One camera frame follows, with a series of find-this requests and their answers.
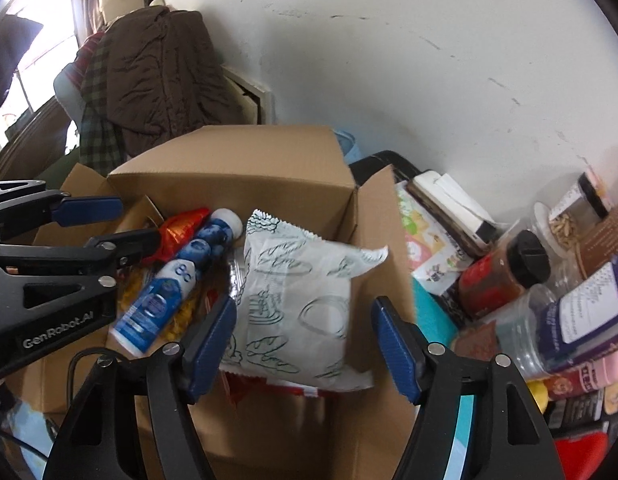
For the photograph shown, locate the dark cloth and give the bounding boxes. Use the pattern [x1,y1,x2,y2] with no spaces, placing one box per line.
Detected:
[0,12,44,121]

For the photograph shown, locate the clear jar red contents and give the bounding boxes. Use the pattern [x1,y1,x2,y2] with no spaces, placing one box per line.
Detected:
[451,284,560,381]

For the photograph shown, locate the white bread-print packet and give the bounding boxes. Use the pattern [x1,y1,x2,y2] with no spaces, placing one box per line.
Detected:
[219,209,390,392]

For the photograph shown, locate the light blue plastic tub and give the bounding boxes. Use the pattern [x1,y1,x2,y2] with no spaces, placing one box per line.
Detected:
[334,129,362,166]

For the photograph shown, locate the blue floral tablecloth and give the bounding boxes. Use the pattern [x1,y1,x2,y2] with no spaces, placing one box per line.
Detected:
[0,275,477,480]

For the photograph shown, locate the brown quilted jacket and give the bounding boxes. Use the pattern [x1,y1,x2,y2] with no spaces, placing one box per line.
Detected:
[101,5,250,151]

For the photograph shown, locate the red canister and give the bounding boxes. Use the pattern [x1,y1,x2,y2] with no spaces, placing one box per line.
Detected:
[554,425,615,480]

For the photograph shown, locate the blue white tube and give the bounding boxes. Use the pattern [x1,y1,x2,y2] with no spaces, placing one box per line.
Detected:
[111,209,245,356]

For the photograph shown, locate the black cable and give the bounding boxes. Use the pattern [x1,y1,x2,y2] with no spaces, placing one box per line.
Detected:
[68,347,114,386]

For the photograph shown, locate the large red snack packet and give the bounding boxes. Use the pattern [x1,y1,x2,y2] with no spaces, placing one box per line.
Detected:
[224,372,335,406]

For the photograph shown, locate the red spice jar black lid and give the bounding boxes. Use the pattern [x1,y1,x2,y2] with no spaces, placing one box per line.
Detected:
[459,230,550,318]

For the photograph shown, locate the clear jar brown label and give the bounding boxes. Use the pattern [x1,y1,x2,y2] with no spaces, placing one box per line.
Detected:
[579,205,618,281]

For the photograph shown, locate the pink jar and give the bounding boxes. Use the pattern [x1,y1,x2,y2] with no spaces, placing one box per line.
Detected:
[542,355,618,403]

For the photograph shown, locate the small red snack packet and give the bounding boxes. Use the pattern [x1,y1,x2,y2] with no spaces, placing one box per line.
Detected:
[144,207,211,266]

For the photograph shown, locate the clear jar purple label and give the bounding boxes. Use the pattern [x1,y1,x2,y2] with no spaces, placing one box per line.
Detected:
[554,250,618,361]

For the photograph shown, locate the grey cushion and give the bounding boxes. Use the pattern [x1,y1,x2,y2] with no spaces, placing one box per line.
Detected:
[54,60,90,121]

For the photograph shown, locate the cardboard box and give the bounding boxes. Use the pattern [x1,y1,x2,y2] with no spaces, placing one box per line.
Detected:
[19,125,430,480]

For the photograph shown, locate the white framed panel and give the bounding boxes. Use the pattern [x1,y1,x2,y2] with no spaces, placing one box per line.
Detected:
[221,65,272,126]

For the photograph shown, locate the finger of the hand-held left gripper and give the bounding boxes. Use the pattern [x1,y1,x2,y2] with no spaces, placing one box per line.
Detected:
[0,229,161,333]
[0,179,124,241]

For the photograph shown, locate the green plaid cloth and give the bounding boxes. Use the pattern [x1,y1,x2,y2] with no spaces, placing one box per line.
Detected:
[79,35,127,173]

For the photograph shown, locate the black tray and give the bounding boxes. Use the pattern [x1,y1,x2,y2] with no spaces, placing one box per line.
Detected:
[346,150,422,196]

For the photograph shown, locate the clear jar pale seeds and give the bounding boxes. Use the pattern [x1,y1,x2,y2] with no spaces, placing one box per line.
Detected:
[532,200,590,253]

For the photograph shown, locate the white flat box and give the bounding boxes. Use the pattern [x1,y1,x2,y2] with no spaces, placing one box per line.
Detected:
[406,170,502,261]

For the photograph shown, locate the brown curtain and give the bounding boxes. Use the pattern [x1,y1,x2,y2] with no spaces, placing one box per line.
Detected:
[69,0,100,46]

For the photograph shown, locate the red striped cloth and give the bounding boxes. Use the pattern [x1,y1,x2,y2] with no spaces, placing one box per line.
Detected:
[71,30,107,86]

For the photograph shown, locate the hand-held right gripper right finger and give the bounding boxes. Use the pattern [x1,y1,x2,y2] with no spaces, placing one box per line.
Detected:
[370,295,562,480]

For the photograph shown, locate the colourful print packet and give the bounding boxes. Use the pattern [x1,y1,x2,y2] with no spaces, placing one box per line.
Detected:
[395,180,472,297]

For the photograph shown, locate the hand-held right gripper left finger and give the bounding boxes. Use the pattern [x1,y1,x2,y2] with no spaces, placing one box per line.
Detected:
[41,294,238,480]

